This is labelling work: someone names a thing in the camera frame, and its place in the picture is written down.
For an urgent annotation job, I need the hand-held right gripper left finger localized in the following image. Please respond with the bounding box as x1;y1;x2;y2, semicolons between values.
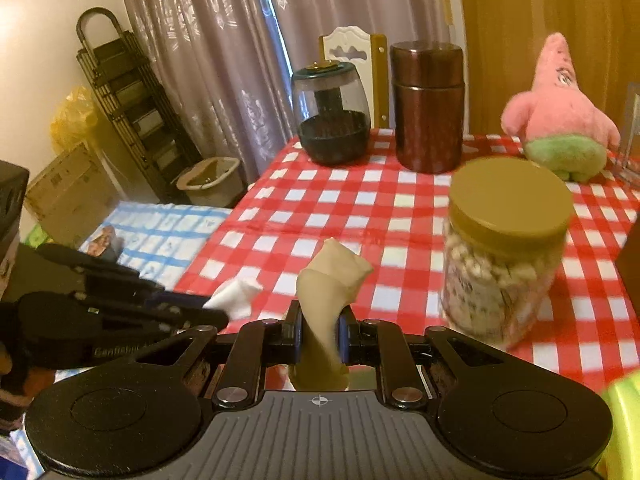
142;305;303;409

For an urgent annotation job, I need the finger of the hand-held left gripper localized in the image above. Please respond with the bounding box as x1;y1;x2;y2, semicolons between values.
75;290;231;333
35;244;166;293

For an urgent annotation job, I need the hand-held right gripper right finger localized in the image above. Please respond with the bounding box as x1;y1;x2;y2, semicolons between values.
336;307;501;408

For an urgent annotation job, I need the beige sock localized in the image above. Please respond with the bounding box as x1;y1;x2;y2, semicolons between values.
290;237;373;392

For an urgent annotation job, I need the printed picture packet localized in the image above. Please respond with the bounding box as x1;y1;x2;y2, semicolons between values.
82;225;123;261

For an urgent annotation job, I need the blue and white checked mat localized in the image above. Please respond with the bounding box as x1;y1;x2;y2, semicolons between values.
77;200;233;291

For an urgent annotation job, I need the red checkered tablecloth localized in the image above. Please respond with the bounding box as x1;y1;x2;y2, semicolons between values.
55;127;640;391

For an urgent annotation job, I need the beige plastic basin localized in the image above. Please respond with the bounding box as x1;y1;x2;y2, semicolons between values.
177;156;246;208

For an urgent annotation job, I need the yellow plastic bag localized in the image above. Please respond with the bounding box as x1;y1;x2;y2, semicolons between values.
50;85;101;153

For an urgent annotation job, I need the black folding rack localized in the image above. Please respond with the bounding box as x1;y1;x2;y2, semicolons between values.
76;7;203;203

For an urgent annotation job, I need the peanut jar with gold lid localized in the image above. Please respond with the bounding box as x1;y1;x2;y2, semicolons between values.
439;156;575;351

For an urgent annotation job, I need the glass jar with dark lid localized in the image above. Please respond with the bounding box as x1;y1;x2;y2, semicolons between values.
291;59;372;166

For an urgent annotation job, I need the brown cylindrical canister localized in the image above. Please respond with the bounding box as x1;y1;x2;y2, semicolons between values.
390;41;466;173

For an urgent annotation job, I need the sheer patterned curtain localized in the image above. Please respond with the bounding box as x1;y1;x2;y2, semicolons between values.
115;0;461;201

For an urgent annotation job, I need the yellow-green packet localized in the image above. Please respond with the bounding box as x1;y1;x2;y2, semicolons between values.
600;370;640;480

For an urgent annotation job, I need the pink starfish plush toy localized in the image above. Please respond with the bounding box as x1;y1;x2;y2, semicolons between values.
501;32;621;183

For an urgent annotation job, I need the framed picture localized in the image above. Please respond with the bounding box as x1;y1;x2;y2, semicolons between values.
617;82;640;186

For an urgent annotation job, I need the brown wooden panel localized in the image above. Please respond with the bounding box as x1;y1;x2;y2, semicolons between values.
457;0;640;136

